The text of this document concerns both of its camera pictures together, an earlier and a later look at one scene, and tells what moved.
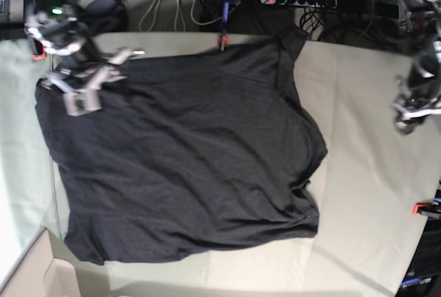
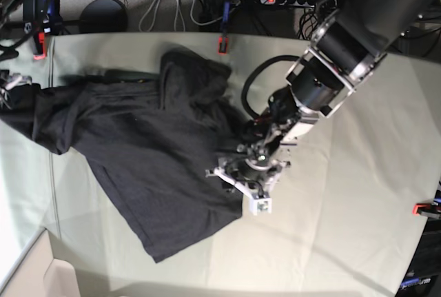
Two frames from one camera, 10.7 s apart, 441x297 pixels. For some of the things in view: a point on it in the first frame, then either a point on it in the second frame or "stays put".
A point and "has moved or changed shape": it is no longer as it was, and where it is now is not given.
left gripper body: (81, 90) → (8, 81)
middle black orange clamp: (222, 38) stays put
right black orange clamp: (432, 210) stays put
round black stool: (105, 15) stays put
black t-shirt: (190, 151) has moved or changed shape
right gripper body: (412, 109) → (258, 185)
